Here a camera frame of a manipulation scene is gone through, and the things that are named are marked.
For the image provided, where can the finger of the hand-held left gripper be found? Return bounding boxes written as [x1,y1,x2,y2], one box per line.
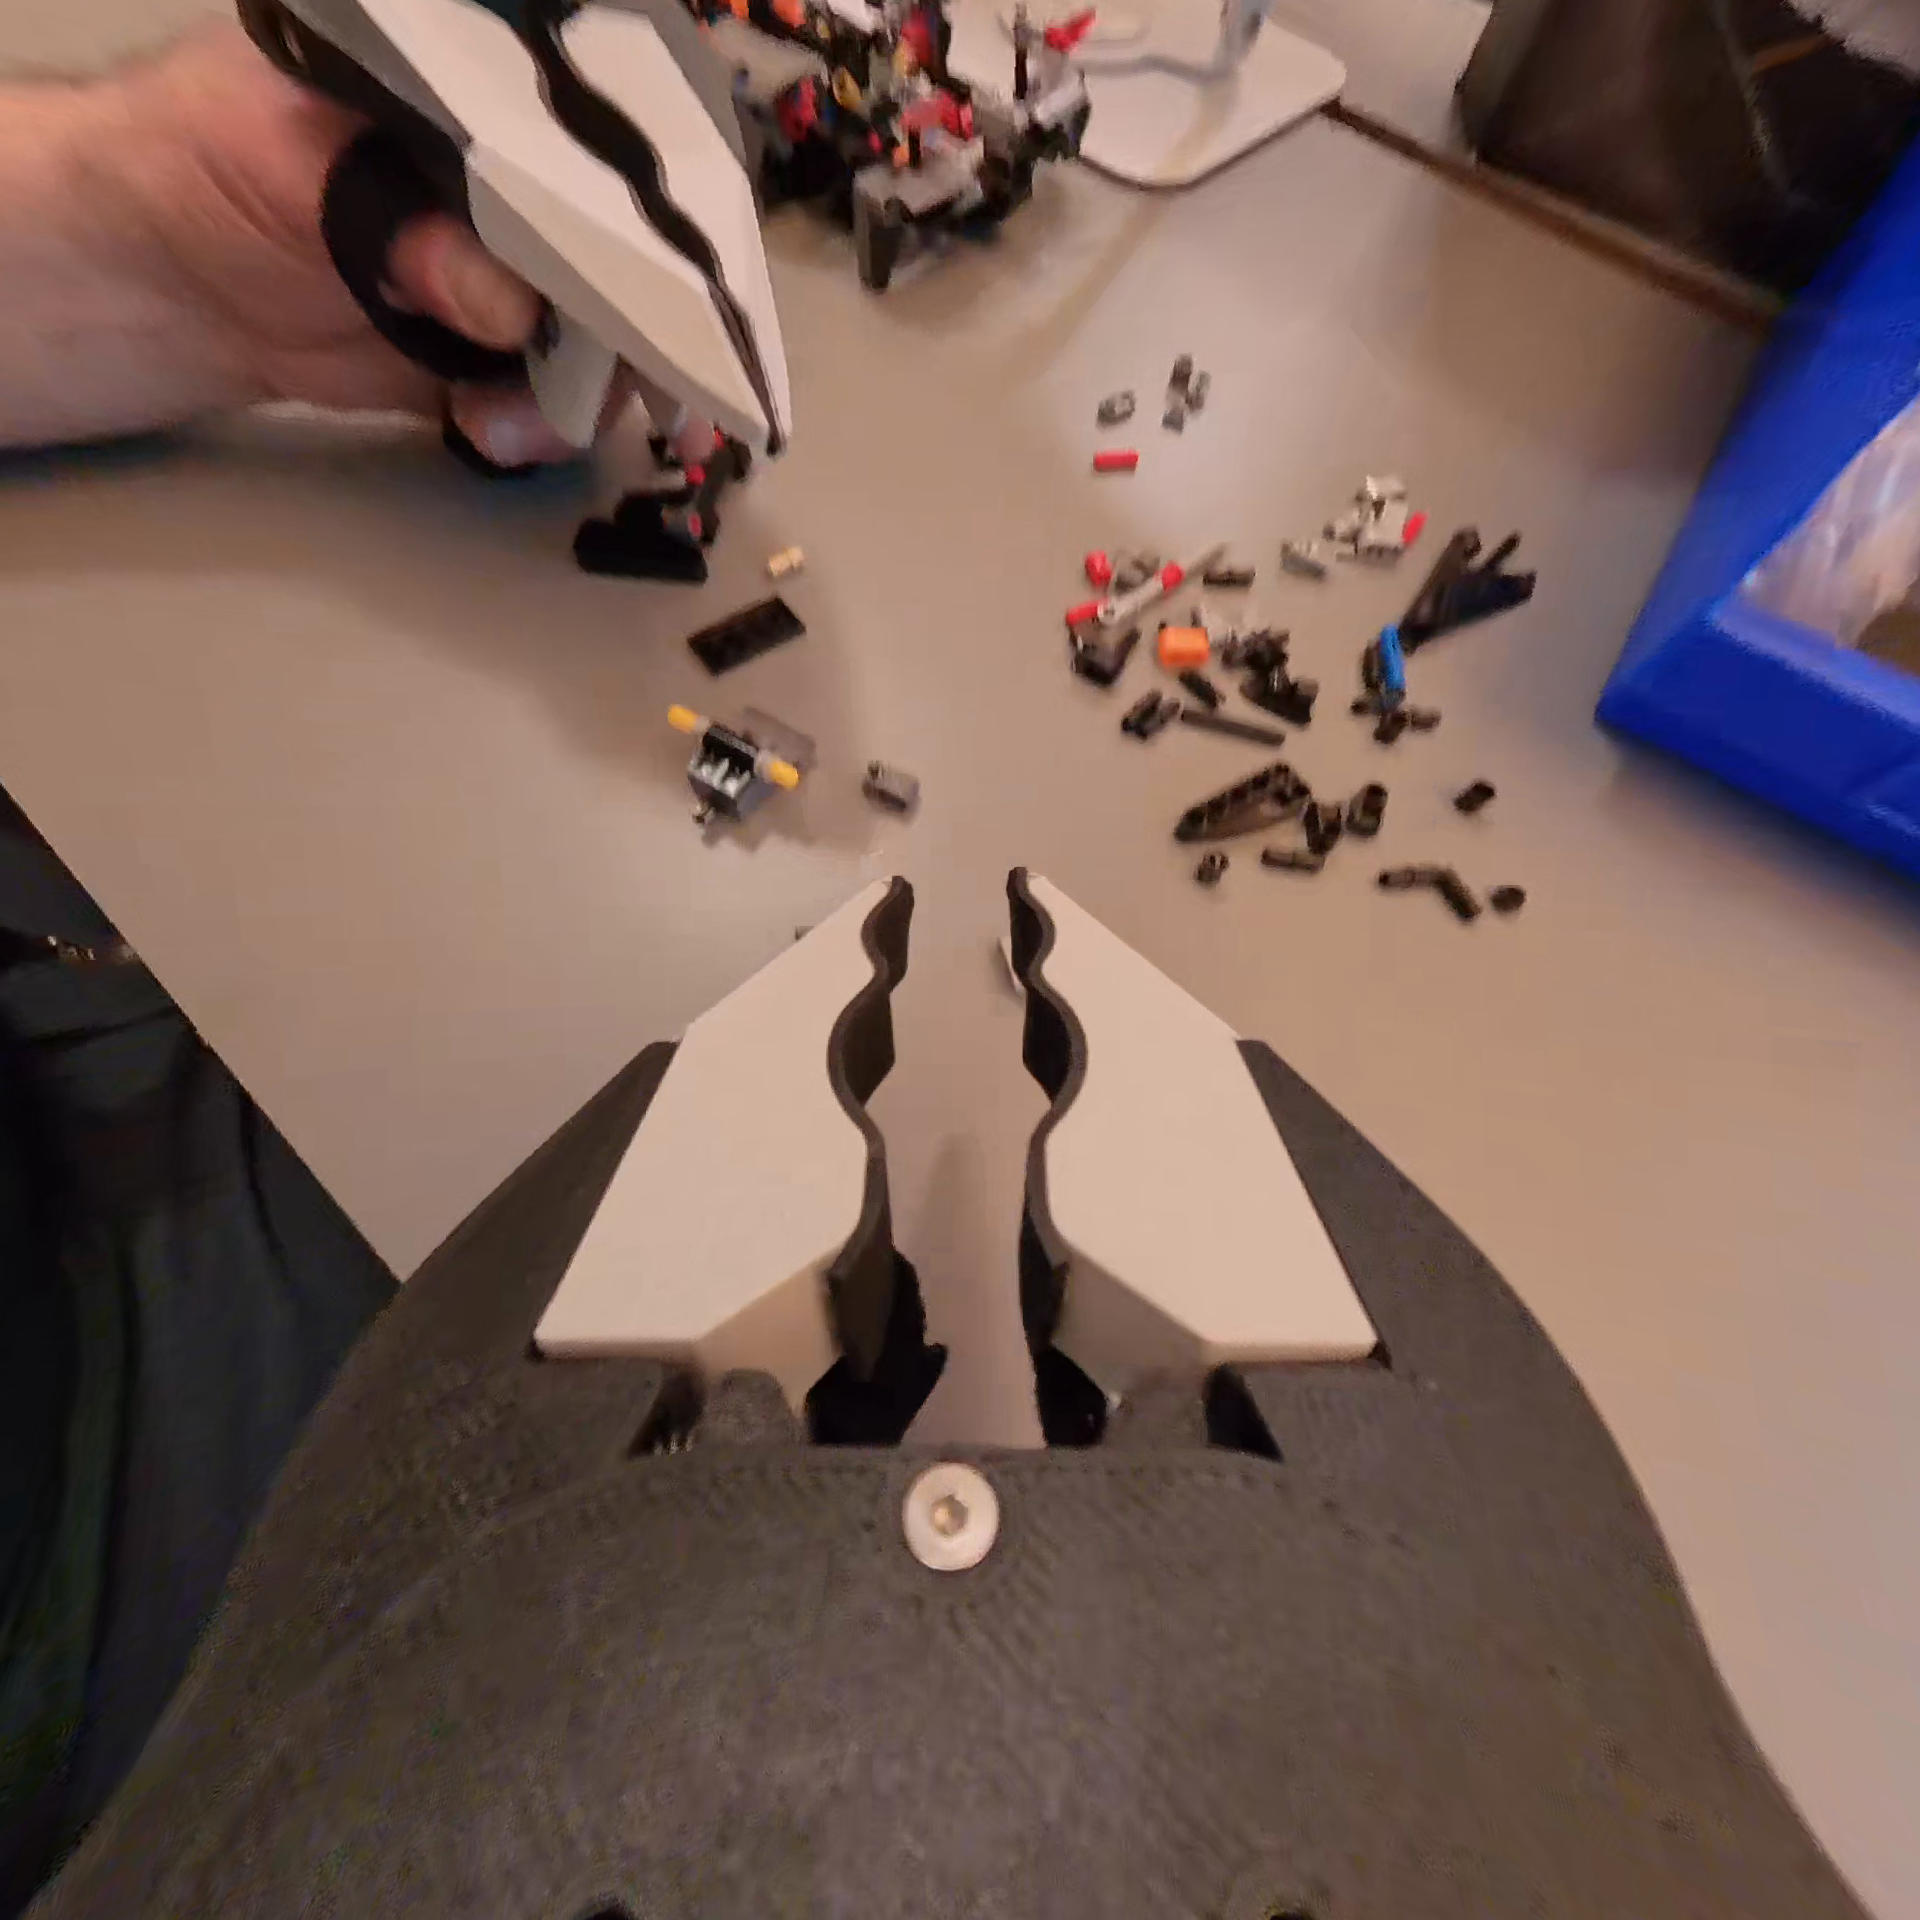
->
[556,0,793,454]
[276,0,775,449]

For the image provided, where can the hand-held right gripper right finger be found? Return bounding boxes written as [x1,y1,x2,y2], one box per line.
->
[1001,865,1383,1449]

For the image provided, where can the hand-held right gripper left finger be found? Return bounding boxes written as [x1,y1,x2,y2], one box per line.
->
[534,873,951,1449]

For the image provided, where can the black grey lego assembly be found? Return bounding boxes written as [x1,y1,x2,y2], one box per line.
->
[646,428,752,541]

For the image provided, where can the black triangular lego beam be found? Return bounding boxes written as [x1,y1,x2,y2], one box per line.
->
[1172,765,1314,842]

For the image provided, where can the yellow axle lego assembly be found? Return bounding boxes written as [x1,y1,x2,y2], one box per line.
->
[667,702,818,826]

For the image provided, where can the pile of lego pieces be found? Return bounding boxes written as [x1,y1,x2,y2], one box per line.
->
[1063,477,1539,924]

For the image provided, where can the partly built lego car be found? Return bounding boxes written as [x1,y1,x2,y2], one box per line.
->
[682,0,1098,291]

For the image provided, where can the black curved lego beam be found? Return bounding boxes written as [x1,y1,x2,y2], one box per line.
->
[574,509,711,586]

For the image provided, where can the black flat lego plate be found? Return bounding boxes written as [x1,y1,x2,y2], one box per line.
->
[689,595,807,673]

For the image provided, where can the person's left hand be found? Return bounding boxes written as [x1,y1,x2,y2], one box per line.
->
[0,29,722,471]

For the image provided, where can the white rounded board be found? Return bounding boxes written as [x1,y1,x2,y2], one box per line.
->
[1079,0,1346,190]

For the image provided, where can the person's legs blue pants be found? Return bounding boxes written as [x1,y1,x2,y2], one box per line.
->
[0,796,400,1653]

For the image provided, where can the black badge reel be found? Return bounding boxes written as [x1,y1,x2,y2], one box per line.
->
[0,921,137,977]

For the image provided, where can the blue plastic bin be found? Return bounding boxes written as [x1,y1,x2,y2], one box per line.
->
[1594,150,1920,873]

